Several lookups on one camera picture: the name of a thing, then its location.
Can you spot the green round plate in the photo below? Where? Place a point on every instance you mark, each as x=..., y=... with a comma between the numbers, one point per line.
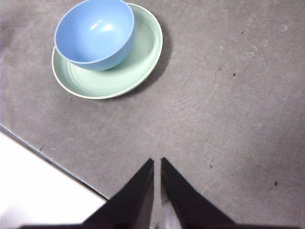
x=107, y=82

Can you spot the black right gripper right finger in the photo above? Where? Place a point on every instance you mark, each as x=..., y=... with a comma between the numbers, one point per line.
x=195, y=210

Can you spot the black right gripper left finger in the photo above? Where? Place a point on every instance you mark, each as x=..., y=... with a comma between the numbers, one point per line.
x=128, y=205

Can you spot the blue ribbed bowl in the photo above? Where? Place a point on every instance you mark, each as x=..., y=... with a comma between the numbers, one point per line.
x=95, y=35

